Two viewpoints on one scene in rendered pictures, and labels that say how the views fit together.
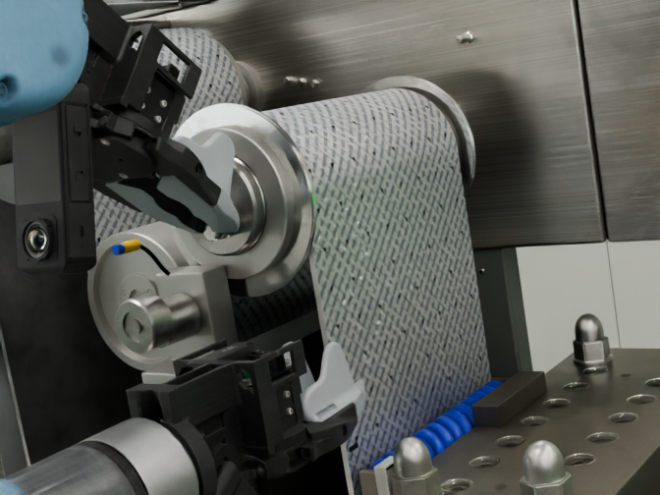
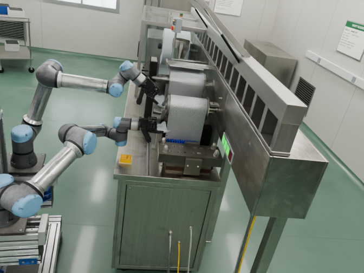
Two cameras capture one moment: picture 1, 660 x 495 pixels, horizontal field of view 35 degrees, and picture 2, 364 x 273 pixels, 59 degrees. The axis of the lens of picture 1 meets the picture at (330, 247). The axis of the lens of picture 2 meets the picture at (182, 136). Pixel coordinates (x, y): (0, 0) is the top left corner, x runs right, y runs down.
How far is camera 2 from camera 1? 1.61 m
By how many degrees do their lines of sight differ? 45
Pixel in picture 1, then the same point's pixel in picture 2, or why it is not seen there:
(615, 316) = not seen: outside the picture
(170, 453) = (135, 123)
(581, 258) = not seen: outside the picture
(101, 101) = (147, 90)
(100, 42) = (149, 85)
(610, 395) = (199, 151)
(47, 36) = (116, 93)
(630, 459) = (179, 154)
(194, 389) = (142, 119)
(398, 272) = (184, 121)
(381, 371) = (175, 130)
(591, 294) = not seen: outside the picture
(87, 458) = (128, 119)
